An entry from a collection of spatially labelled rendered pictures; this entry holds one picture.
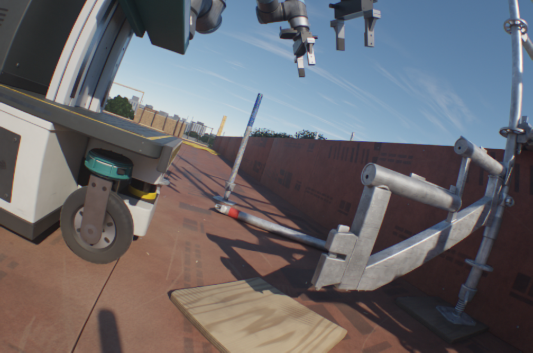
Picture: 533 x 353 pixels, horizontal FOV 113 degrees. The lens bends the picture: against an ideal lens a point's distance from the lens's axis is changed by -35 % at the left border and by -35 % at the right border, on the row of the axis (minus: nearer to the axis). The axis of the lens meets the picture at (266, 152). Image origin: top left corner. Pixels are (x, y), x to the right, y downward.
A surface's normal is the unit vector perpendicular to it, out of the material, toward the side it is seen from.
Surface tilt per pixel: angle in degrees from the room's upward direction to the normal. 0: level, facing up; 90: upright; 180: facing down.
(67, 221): 90
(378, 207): 90
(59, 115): 90
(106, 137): 90
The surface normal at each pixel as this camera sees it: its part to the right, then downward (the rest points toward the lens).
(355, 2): -0.92, 0.11
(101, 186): 0.28, 0.07
